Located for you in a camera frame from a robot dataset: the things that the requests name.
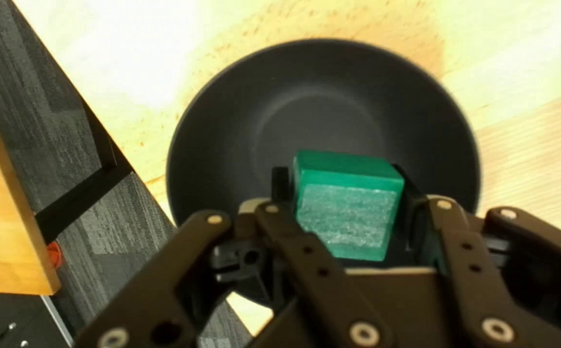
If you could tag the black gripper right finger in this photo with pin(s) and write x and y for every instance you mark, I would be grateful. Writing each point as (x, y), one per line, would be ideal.
(479, 290)

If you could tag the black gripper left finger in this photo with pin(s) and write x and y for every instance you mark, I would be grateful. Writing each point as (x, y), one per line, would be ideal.
(164, 277)

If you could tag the green wooden block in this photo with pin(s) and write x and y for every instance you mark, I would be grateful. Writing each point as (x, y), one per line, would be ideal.
(348, 205)

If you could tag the black bowl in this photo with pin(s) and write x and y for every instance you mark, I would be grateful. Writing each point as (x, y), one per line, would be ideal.
(330, 97)

